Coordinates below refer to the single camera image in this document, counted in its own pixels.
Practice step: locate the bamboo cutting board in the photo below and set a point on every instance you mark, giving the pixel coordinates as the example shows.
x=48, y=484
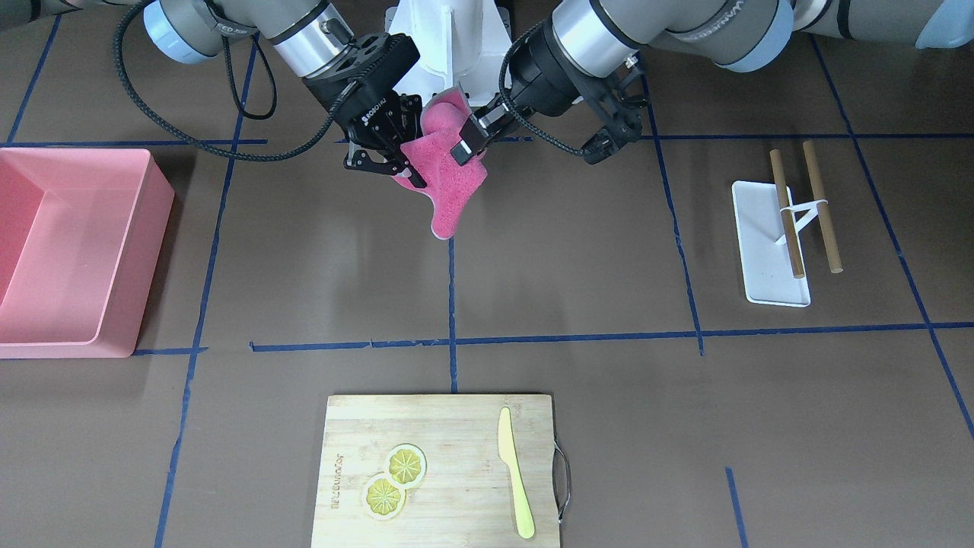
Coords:
x=465, y=497

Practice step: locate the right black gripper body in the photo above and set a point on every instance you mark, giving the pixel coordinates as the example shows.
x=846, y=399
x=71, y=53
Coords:
x=370, y=116

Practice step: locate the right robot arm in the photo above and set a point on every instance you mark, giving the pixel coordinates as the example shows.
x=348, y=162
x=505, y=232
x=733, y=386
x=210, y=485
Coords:
x=308, y=35

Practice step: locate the lemon slice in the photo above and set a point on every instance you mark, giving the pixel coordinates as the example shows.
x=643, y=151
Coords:
x=382, y=499
x=406, y=466

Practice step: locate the lower lemon slice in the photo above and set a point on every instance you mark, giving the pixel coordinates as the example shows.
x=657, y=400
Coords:
x=382, y=499

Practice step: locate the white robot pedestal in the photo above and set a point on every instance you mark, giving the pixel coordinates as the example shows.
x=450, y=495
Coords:
x=460, y=43

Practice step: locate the white towel rack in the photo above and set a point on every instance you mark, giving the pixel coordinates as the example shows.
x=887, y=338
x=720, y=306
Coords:
x=768, y=223

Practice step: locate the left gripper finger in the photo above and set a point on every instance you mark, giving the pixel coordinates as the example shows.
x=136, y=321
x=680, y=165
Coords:
x=473, y=141
x=489, y=123

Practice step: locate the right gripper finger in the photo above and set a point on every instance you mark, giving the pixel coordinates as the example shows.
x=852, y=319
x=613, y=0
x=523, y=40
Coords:
x=399, y=165
x=358, y=158

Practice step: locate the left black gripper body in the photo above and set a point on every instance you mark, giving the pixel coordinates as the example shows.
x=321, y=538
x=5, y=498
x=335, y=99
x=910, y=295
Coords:
x=543, y=76

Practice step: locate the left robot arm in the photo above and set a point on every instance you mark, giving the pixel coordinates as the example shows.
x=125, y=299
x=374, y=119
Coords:
x=575, y=52

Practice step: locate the magenta cleaning cloth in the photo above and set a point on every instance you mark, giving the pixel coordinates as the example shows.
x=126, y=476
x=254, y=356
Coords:
x=448, y=185

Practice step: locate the yellow plastic knife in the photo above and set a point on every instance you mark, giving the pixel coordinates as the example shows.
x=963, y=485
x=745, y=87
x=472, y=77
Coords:
x=523, y=516

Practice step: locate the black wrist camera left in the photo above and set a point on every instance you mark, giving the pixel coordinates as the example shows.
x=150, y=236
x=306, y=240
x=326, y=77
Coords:
x=619, y=112

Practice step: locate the pink plastic bin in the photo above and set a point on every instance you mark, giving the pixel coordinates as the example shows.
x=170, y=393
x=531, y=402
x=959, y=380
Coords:
x=81, y=236

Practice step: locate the upper lemon slice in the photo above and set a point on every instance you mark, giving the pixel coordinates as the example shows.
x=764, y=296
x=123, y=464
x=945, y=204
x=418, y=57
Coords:
x=406, y=466

